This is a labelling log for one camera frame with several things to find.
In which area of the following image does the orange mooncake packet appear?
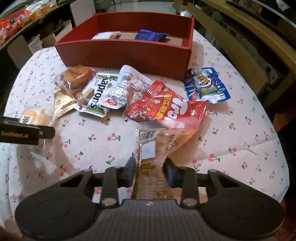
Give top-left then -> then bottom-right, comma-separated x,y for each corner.
54,65 -> 96,94

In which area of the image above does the white pouch snack packet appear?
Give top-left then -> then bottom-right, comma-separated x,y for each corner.
99,65 -> 153,109

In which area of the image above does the blue snack bag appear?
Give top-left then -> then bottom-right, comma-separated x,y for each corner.
183,67 -> 231,104

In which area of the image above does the gold foil snack packet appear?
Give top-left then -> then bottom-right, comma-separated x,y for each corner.
53,88 -> 77,118

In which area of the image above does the white wrapper in box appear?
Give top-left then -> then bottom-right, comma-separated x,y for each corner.
92,31 -> 121,40

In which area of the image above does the Kaprons wafer packet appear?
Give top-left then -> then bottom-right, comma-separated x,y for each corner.
74,72 -> 119,118

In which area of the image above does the dark blue packet in box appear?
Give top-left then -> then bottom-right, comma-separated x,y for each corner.
134,30 -> 168,42

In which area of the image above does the brown pastry clear packet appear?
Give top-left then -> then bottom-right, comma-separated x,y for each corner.
131,128 -> 196,200

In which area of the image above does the red chips bag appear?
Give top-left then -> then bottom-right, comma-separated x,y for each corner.
125,80 -> 209,129

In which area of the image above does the red cardboard box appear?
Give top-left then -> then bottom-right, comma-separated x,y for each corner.
55,11 -> 195,80

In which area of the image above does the white round bun packet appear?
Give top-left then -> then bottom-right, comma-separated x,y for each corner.
19,105 -> 54,126

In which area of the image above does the cherry print tablecloth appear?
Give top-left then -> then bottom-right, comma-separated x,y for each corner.
1,32 -> 290,227

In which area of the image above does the cluttered side shelf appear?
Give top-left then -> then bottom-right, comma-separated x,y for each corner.
1,1 -> 74,49

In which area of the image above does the wooden bench frame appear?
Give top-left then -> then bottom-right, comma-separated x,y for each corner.
187,1 -> 295,101

